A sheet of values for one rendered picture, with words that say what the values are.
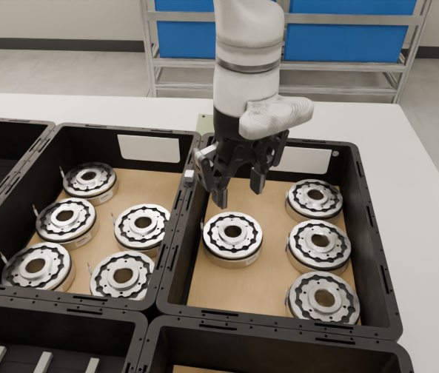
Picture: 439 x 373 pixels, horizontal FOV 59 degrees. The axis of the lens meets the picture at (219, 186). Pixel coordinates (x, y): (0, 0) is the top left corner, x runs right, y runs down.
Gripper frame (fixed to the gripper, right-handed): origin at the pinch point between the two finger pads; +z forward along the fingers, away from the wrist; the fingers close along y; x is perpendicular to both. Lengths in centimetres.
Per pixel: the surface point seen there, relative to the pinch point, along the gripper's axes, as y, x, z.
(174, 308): 15.0, 8.7, 6.0
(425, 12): -200, -104, 33
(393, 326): -6.1, 24.3, 5.6
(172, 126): -18, -62, 29
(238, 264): 0.5, 1.9, 14.6
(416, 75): -258, -128, 95
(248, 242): -2.5, 0.2, 12.6
